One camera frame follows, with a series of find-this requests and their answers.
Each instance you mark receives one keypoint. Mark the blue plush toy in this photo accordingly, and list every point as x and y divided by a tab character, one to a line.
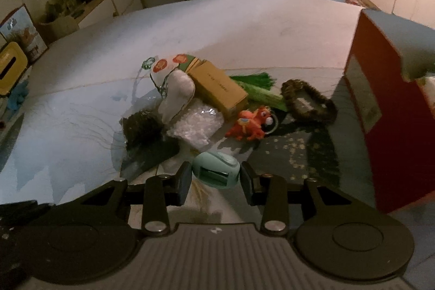
18	96

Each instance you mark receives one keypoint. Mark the printed orange and green packet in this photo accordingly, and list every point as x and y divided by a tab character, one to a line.
180	59

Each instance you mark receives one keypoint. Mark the light green stick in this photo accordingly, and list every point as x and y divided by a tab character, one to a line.
265	96

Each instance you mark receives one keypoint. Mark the white stuffed pouch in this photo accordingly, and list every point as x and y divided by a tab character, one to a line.
176	93

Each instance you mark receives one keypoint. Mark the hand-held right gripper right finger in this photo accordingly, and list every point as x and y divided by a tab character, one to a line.
246	183

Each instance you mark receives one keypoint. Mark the red cardboard box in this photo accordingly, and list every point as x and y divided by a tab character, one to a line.
390	127

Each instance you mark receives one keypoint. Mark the yellow cardboard box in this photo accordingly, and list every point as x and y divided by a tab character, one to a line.
217	89

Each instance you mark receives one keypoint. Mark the yellow tissue box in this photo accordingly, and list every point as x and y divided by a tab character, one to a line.
10	69

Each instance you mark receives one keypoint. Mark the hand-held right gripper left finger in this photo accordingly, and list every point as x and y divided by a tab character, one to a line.
185	183

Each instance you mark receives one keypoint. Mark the dark speckled table mat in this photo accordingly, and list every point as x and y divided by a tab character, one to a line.
306	154

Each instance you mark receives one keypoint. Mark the wooden sideboard with white drawers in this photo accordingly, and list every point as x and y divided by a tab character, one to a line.
102	9

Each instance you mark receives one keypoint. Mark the dark feathery brush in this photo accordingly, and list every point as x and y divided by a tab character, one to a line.
142	130

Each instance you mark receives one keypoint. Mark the mint green small device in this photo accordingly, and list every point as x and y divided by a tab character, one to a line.
214	171

